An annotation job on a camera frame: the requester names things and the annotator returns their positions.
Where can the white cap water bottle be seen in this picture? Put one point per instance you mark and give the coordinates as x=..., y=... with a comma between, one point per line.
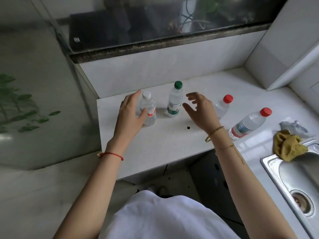
x=150, y=109

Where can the person's right forearm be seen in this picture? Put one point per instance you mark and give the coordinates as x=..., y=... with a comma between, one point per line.
x=245, y=184

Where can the person's left thumb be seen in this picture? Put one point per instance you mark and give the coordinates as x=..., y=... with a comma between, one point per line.
x=143, y=116

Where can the glass window with dark frame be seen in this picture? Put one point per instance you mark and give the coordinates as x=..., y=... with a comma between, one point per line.
x=159, y=19

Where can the stainless steel sink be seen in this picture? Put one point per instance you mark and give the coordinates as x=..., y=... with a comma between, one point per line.
x=294, y=169

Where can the green cap water bottle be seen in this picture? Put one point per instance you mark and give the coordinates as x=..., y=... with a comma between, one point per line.
x=174, y=103

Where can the small red cap water bottle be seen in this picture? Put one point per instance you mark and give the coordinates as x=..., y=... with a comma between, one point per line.
x=223, y=107

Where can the person's right hand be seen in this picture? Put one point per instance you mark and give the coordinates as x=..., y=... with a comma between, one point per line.
x=205, y=114

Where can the person's left hand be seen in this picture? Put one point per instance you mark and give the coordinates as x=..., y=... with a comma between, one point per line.
x=128, y=119

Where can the person's right thumb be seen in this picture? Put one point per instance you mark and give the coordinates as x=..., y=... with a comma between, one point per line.
x=189, y=110

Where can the glass panel with leaf pattern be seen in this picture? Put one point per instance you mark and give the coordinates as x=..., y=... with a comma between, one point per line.
x=32, y=97

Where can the yellow cloth rag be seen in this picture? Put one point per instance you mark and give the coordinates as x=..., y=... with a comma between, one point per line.
x=287, y=146

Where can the person's left forearm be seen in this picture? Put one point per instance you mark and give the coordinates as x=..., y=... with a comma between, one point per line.
x=92, y=186

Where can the green plant behind window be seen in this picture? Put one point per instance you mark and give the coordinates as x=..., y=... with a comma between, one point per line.
x=199, y=14

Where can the person's white garment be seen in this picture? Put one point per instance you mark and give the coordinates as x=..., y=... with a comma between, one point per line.
x=164, y=219

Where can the crumpled clear plastic wrap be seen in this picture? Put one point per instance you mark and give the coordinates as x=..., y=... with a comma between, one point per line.
x=295, y=126

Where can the large red cap water bottle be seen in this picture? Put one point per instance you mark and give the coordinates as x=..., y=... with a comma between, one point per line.
x=246, y=125

